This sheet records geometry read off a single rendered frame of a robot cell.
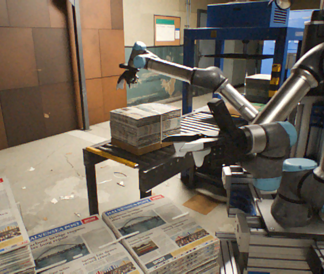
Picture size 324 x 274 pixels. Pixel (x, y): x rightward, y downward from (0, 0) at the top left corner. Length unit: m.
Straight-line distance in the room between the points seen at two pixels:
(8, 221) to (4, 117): 3.77
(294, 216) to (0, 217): 0.94
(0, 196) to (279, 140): 0.76
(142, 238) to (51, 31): 4.05
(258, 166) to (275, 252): 0.50
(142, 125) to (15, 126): 3.10
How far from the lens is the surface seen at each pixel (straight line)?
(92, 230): 1.10
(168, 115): 1.83
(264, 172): 0.84
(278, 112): 0.97
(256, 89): 3.36
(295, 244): 1.27
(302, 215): 1.20
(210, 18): 2.88
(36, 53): 4.63
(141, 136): 1.71
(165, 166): 1.66
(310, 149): 1.37
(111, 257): 0.98
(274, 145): 0.81
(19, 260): 0.72
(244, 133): 0.75
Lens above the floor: 1.47
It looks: 19 degrees down
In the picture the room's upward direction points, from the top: straight up
